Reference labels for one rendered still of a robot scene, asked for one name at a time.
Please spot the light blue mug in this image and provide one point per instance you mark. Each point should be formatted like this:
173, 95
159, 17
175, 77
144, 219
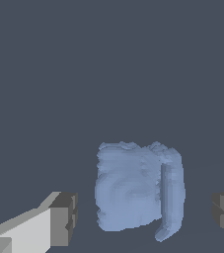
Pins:
130, 187

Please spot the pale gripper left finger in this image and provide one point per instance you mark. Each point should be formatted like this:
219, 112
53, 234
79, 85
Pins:
41, 224

